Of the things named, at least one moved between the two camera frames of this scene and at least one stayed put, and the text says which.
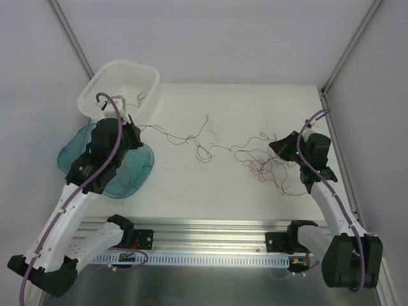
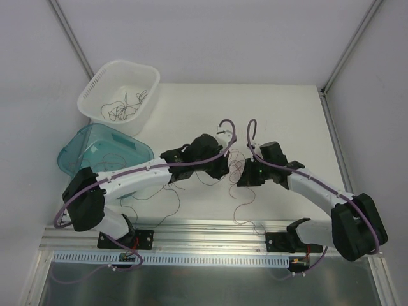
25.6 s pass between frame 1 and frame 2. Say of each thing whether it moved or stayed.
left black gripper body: moved
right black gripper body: moved
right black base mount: stayed
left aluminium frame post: stayed
